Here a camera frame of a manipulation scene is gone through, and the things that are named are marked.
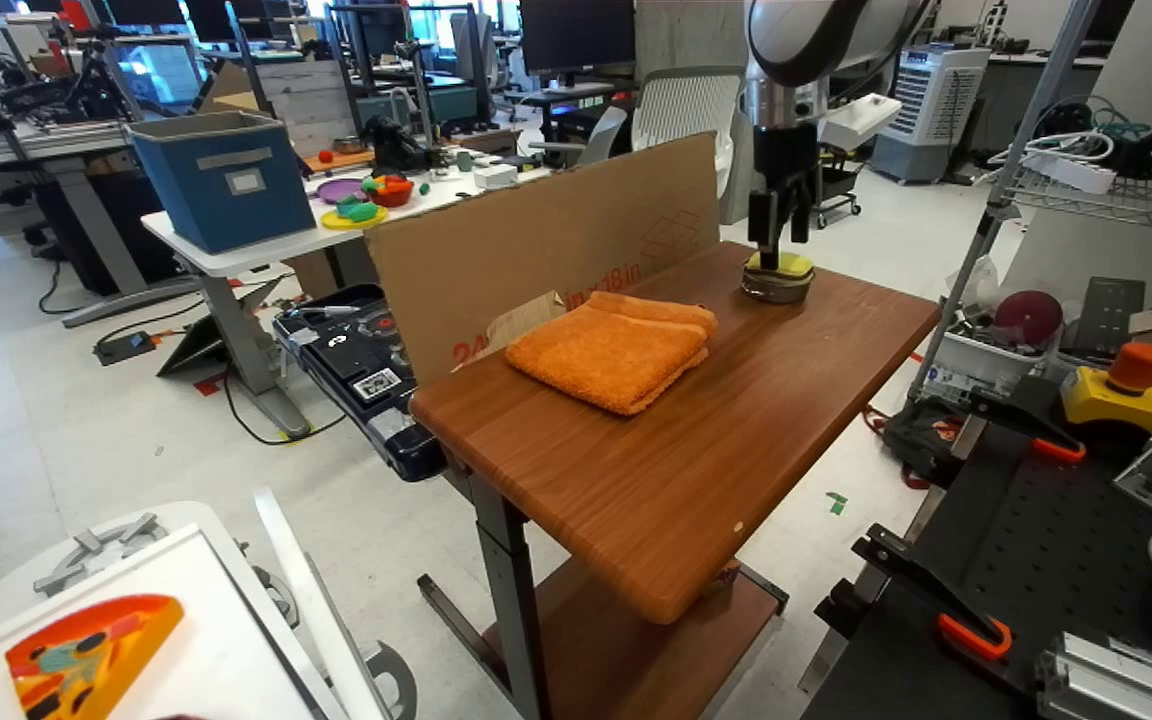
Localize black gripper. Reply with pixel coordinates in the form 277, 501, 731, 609
743, 121, 823, 276

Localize yellow plush sandwich toy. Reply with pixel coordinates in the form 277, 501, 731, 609
743, 247, 822, 288

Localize black perforated robot base table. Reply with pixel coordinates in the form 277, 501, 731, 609
799, 396, 1152, 720

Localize small silver bowl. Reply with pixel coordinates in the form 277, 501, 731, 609
736, 269, 822, 310

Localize red toy bowl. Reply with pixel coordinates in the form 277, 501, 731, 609
367, 173, 418, 214

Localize black wheeled utility cart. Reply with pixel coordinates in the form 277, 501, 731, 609
809, 63, 889, 233

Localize white chair back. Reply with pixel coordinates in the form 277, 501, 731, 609
627, 67, 754, 202

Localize white portable air cooler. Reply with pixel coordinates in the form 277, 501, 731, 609
864, 41, 991, 187

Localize folded orange towel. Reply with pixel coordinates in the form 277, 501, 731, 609
501, 288, 719, 420

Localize wooden table with metal legs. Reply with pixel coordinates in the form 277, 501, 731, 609
407, 242, 945, 720

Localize grey metal tripod pole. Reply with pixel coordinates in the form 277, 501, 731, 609
906, 0, 1109, 410

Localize brown cardboard panel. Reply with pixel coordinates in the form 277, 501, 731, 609
362, 127, 725, 391

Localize dark red round disc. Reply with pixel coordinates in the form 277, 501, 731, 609
991, 288, 1069, 353

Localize black computer monitor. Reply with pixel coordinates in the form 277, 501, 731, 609
515, 0, 642, 82

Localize yellow emergency stop button box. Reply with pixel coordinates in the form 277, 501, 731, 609
1061, 342, 1152, 441

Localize green toy plate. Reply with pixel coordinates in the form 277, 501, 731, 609
334, 198, 384, 227

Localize black equipment case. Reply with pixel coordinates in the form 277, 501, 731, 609
267, 279, 447, 485

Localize purple toy plate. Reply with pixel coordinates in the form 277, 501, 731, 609
309, 178, 367, 210

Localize white height-adjustable table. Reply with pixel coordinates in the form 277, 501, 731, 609
138, 162, 551, 446

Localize blue storage bin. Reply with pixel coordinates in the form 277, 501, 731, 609
129, 108, 322, 261

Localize open laptop with lit screen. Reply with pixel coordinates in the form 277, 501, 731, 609
107, 37, 216, 121

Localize black power strip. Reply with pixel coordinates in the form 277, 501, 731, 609
89, 324, 159, 374

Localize white table with metal brackets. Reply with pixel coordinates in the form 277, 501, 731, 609
0, 491, 422, 720

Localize orange yellow plastic toy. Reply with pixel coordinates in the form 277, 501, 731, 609
3, 592, 187, 720

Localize black clamp with orange handle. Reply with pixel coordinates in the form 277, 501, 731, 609
847, 521, 1016, 667
919, 389, 1093, 473

